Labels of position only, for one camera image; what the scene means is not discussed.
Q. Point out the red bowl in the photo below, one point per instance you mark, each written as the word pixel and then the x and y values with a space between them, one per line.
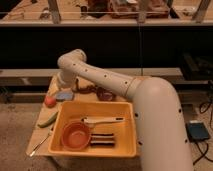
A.
pixel 75 136

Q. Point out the yellow plastic tub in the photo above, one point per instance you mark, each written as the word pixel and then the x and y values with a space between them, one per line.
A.
pixel 124 132

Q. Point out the dark purple bowl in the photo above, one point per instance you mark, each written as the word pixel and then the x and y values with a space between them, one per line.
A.
pixel 105 95

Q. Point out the metal spoon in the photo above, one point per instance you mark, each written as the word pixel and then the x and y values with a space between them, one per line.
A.
pixel 39 144

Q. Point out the black foot pedal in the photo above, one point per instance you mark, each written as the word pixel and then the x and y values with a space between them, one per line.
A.
pixel 197 132

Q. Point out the white handled spatula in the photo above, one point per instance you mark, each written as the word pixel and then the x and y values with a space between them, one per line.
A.
pixel 96 120

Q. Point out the dark striped block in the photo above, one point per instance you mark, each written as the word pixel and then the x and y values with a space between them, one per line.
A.
pixel 102 139

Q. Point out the orange tomato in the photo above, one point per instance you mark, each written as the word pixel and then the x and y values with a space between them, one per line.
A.
pixel 50 101

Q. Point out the blue sponge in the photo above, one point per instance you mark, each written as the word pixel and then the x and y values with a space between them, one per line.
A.
pixel 63 96

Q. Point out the green cucumber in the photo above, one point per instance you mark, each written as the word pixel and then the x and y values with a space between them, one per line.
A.
pixel 49 121

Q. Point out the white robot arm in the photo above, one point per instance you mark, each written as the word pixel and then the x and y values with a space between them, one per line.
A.
pixel 161 132

